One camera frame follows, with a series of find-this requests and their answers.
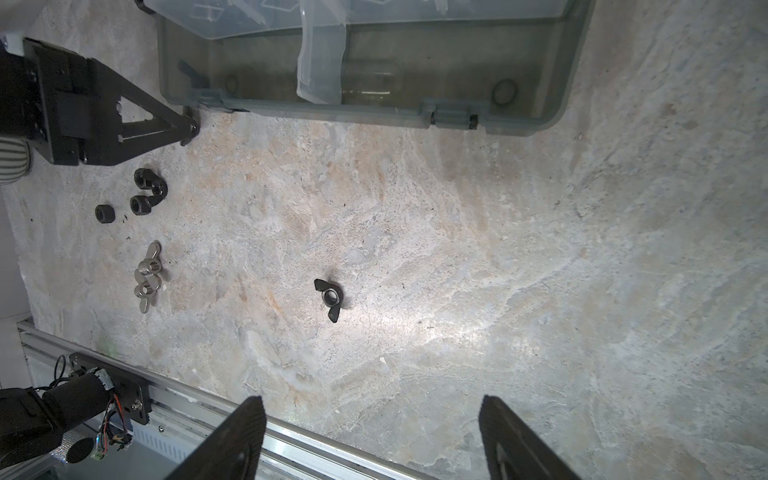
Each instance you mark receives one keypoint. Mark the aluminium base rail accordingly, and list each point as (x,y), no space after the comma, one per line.
(181,416)

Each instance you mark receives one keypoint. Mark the silver wing nut pair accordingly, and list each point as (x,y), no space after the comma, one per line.
(147,276)

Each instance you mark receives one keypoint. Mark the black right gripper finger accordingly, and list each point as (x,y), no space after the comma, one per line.
(111,149)
(513,450)
(127,110)
(232,450)

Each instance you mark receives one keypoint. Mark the green plastic organizer box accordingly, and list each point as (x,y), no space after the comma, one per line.
(504,66)

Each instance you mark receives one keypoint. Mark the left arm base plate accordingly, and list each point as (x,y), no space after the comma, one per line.
(132,389)

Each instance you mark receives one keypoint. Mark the black hex nut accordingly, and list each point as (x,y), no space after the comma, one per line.
(155,191)
(105,214)

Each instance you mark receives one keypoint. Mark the black wing nut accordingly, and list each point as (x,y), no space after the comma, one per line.
(332,296)
(192,118)

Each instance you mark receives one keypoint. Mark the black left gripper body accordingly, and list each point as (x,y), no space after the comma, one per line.
(45,100)

